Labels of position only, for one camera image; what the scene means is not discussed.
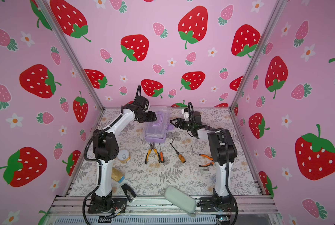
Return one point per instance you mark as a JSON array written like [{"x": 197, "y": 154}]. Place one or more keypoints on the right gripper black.
[{"x": 177, "y": 123}]

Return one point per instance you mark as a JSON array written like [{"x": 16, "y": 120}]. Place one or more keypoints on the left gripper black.
[{"x": 151, "y": 117}]

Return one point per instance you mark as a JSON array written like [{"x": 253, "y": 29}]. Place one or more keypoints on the purple plastic tool box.
[{"x": 156, "y": 131}]

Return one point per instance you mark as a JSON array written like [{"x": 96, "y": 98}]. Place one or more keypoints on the large orange handled screwdriver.
[{"x": 181, "y": 158}]

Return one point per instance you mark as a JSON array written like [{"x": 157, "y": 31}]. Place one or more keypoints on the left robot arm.
[{"x": 103, "y": 148}]

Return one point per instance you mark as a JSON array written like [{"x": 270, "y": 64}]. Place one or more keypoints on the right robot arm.
[{"x": 223, "y": 152}]

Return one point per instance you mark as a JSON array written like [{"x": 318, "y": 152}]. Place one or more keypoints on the rectangular gold fish tin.
[{"x": 117, "y": 175}]

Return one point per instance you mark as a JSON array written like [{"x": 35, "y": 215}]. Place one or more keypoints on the small black clip device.
[{"x": 129, "y": 192}]

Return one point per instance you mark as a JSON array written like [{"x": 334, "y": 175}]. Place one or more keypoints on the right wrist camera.
[{"x": 186, "y": 114}]

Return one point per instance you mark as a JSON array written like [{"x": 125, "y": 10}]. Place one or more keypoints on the orange handled long-nose pliers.
[{"x": 209, "y": 161}]

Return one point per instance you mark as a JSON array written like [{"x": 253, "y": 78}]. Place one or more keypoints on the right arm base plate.
[{"x": 214, "y": 204}]

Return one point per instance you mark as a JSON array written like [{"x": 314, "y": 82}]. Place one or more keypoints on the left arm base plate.
[{"x": 109, "y": 207}]

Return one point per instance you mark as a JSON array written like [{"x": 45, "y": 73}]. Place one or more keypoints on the aluminium front rail frame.
[{"x": 156, "y": 210}]

